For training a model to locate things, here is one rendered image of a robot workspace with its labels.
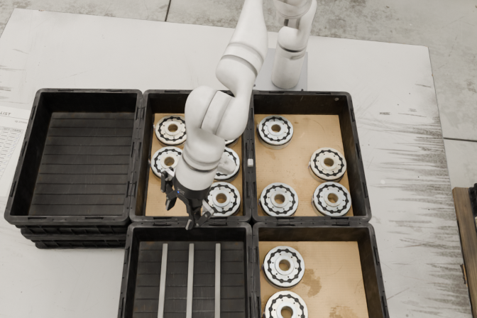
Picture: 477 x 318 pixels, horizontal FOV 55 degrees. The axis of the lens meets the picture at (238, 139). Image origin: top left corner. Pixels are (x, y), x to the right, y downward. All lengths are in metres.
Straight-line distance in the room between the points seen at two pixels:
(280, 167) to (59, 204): 0.61
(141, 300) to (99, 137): 0.49
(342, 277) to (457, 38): 2.12
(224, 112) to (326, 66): 1.04
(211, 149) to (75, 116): 0.74
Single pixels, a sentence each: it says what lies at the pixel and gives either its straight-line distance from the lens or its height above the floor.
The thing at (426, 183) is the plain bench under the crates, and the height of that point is 0.70.
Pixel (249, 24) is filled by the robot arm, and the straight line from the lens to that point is 0.81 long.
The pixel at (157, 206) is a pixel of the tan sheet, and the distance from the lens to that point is 1.27.
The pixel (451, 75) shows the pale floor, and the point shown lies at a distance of 2.88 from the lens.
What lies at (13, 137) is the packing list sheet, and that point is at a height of 0.70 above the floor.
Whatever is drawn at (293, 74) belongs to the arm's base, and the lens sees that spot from 1.47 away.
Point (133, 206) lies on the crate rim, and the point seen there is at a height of 0.93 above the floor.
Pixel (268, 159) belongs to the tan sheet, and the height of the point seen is 0.83.
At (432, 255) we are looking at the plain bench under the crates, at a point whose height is 0.70.
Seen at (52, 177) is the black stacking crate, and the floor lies 0.83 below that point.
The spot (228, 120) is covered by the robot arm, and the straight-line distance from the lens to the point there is 0.73.
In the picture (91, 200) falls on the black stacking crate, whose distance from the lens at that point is 1.32.
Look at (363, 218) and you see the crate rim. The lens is 1.19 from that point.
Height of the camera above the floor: 2.00
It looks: 59 degrees down
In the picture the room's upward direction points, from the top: 4 degrees clockwise
